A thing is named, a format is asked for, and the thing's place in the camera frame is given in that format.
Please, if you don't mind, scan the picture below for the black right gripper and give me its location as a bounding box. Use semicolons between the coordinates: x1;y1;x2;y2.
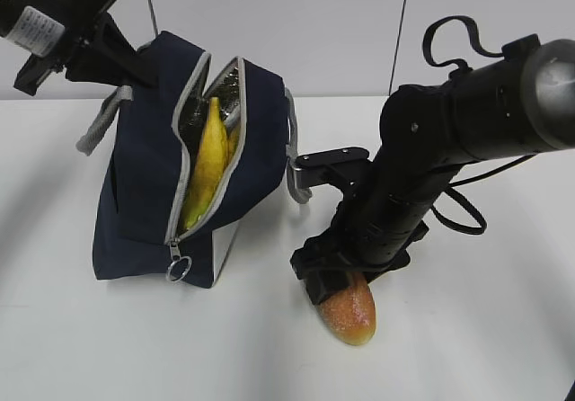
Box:
290;192;428;305

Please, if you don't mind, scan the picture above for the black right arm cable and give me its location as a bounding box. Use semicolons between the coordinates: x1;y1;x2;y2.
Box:
422;15;535;236

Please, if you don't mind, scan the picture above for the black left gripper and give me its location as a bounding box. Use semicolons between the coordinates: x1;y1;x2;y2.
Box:
13;0;157;94

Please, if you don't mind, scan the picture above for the yellow banana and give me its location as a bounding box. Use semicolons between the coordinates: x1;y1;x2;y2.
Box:
180;97;240;231

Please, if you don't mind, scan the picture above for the brown bread loaf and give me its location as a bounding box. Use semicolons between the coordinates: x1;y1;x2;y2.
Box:
316;272;376;346

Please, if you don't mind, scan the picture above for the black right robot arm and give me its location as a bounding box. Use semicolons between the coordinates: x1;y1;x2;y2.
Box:
290;35;574;305

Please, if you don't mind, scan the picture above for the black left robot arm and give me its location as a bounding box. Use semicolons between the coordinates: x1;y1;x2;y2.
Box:
1;0;158;96

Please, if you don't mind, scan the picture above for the navy insulated lunch bag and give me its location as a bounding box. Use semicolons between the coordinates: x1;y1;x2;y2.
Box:
76;31;297;288

